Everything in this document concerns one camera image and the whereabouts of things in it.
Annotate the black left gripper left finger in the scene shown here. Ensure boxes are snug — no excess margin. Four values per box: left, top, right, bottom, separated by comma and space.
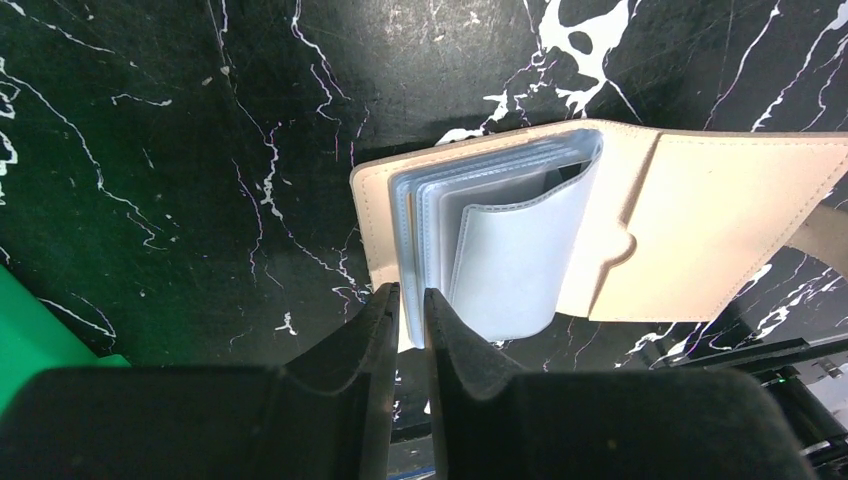
1, 283, 400, 479

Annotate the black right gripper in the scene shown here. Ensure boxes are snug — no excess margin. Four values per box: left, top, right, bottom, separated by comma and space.
657, 334, 847, 471

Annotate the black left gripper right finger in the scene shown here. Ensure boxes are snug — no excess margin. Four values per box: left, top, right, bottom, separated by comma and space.
424, 289, 815, 479

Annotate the green plastic bin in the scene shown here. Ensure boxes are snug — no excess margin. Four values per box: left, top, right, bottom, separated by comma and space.
1, 269, 130, 409

